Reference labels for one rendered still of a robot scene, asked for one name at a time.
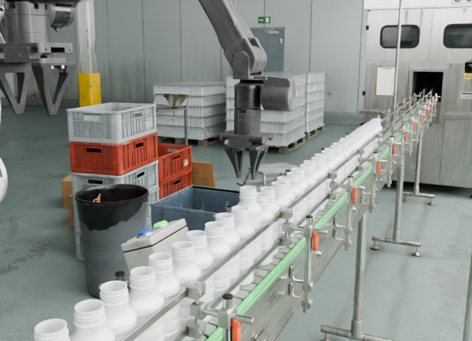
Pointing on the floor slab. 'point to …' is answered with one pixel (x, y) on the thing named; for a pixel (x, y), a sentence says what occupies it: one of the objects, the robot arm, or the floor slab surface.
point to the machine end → (425, 76)
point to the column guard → (89, 89)
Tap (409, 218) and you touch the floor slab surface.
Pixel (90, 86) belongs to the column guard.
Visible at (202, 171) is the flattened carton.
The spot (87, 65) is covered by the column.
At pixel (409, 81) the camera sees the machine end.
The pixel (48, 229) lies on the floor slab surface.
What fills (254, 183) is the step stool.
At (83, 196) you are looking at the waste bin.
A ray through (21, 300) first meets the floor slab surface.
